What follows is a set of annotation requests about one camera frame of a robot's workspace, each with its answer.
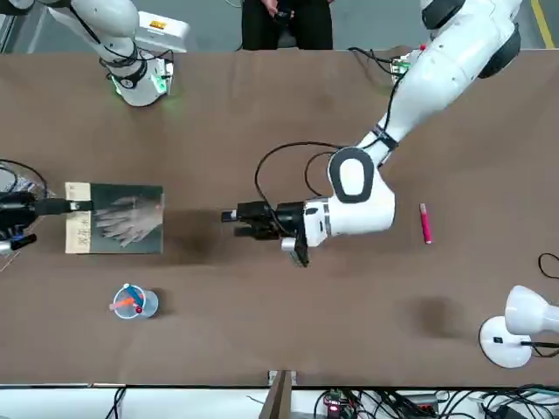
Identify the brown table divider beam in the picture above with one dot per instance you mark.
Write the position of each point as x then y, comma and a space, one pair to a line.
279, 397

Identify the blue pen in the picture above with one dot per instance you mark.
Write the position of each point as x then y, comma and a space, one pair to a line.
137, 297

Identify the green circuit board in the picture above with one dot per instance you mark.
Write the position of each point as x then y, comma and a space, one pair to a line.
336, 401

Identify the clear plastic pen cup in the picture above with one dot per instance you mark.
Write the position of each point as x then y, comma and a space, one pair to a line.
150, 305

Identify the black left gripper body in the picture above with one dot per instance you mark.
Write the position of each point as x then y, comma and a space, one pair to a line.
290, 220

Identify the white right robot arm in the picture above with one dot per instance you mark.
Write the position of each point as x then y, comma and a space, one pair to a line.
131, 87

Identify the black handheld device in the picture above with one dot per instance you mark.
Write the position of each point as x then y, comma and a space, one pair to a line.
283, 16

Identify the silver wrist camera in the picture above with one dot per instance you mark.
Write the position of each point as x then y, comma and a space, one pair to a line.
290, 245
13, 245

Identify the white book with blue print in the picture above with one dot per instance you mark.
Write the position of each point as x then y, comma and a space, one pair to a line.
8, 179

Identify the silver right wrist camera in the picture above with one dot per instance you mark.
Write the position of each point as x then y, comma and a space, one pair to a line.
13, 245

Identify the white control box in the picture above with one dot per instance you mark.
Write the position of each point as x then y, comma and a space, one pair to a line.
168, 30

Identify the white desk lamp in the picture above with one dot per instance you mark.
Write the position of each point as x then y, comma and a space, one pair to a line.
524, 310

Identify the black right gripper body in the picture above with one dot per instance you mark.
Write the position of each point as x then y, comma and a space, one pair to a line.
17, 209

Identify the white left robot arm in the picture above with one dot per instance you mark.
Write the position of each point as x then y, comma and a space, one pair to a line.
436, 78

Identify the orange pen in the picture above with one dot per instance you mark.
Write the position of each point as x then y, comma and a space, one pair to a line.
124, 302

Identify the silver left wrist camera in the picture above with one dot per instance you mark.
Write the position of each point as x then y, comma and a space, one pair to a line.
290, 245

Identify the black power strip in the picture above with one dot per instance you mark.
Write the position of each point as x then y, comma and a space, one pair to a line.
417, 402

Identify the pink marker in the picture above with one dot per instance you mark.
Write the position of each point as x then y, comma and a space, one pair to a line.
425, 224

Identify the dark book with hands cover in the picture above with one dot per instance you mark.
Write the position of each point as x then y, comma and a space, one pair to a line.
131, 235

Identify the person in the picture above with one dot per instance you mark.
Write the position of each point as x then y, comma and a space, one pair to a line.
262, 30

